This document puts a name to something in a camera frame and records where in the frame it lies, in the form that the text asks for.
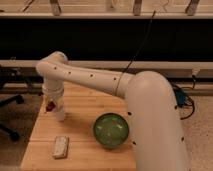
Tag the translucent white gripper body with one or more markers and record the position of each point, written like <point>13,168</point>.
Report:
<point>52,97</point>

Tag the red pepper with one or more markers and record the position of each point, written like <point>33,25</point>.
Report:
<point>50,106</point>

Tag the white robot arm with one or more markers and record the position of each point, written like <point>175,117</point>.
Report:
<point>154,120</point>

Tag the white sponge block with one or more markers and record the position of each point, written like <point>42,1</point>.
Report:
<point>60,147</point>

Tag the black office chair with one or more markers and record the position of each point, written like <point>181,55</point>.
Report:
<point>4,73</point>

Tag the green bowl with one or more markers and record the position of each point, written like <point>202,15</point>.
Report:
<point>110,130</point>

